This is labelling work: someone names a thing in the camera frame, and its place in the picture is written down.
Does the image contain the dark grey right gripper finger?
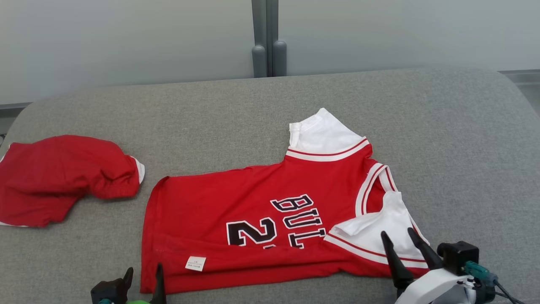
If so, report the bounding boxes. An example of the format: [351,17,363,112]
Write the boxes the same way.
[407,228,444,271]
[381,231,415,290]

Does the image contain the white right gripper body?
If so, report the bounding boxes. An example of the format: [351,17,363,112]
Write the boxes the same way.
[394,268,460,304]

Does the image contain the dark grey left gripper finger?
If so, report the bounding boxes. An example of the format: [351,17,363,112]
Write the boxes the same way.
[122,267,134,303]
[150,263,167,304]

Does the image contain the red shorts with white stripes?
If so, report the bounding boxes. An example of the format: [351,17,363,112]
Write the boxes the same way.
[0,135,146,228]

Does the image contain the red Bulls basketball jersey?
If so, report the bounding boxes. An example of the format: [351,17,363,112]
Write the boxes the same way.
[140,108,431,295]

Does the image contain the teal right camera connector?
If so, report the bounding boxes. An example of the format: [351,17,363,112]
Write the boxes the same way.
[462,261,499,292]

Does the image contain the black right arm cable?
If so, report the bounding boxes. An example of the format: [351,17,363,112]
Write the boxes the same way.
[491,280,528,304]

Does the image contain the grey double partition post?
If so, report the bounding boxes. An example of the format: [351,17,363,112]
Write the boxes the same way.
[251,0,288,78]

